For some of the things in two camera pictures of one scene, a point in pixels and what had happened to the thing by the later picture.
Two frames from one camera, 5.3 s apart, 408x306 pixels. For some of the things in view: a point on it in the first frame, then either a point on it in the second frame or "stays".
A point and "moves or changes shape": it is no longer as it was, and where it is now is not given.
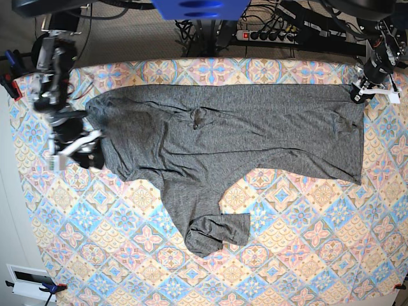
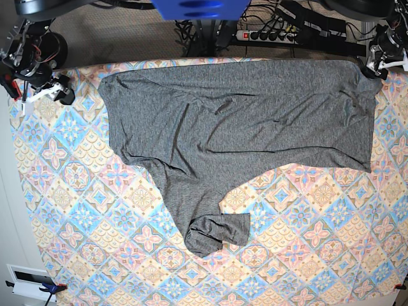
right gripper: [363, 89] to [377, 65]
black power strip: [246, 35] stays
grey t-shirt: [194, 140] moves or changes shape
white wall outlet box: [27, 280] stays
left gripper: [67, 137] to [58, 88]
